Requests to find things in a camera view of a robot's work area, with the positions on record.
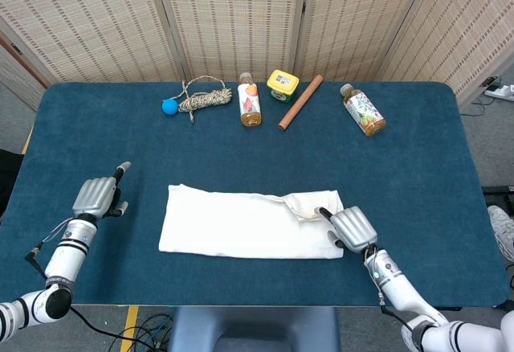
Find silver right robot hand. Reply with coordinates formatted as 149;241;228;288
313;206;378;253

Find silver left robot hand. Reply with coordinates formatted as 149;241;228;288
71;161;133;220

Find white T-shirt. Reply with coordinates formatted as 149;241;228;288
157;183;346;260

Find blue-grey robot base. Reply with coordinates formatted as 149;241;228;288
167;306;341;352

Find black object beside table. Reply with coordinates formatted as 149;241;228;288
0;149;23;219

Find tea bottle with green label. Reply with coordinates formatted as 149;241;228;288
339;83;387;137

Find blue table mat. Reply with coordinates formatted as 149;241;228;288
0;81;511;308

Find wooden rolling pin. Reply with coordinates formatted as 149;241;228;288
277;74;324;132

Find white sneaker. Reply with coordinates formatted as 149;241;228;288
487;204;514;263

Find black floor bar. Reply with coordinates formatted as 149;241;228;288
481;185;514;196

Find green tub with yellow lid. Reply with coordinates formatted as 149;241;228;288
266;69;300;104

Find tea bottle with red label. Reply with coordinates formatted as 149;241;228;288
237;72;263;128

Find white power strip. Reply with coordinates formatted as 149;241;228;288
484;84;514;102

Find woven folding screen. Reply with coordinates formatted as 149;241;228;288
0;0;514;102

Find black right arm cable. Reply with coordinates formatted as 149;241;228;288
377;293;414;331

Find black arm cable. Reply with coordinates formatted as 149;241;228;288
377;293;414;331
24;247;47;280

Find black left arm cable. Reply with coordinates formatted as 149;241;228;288
24;247;47;280

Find black floor cables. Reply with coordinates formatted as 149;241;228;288
108;313;173;352

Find beige braided rope bundle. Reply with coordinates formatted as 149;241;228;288
166;76;234;124

